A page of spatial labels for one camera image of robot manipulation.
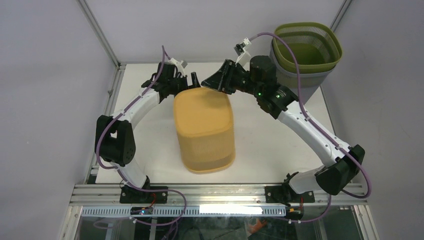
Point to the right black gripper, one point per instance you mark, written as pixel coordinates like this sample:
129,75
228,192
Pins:
221,80

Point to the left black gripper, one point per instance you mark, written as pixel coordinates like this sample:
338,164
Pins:
183,79

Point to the yellow plastic basket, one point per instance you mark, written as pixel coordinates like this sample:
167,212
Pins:
204,123

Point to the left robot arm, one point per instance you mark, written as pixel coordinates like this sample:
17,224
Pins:
115,146

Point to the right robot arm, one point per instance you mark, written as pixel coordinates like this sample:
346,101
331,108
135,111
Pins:
340,161

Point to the green plastic basket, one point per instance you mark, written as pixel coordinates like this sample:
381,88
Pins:
314,45

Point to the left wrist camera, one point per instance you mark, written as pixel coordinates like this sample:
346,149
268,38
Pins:
180,63

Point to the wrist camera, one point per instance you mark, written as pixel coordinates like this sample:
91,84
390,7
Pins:
180,63
243,56

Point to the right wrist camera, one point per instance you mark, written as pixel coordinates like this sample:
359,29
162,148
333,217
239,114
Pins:
243,56

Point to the left aluminium corner post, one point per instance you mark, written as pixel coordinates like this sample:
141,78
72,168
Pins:
89,15

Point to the aluminium corner post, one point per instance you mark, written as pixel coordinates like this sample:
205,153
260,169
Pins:
344,7
89,15

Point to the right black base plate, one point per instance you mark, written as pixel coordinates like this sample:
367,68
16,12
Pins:
285,195

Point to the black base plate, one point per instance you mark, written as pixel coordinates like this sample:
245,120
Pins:
285,195
130,195

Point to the white slotted cable duct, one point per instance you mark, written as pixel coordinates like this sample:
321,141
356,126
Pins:
203,210

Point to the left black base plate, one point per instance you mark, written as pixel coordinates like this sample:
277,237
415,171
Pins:
130,195

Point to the right aluminium corner post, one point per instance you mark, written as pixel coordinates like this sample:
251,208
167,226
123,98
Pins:
344,7

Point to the aluminium front rail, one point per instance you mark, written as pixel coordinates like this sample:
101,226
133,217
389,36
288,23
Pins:
198,194

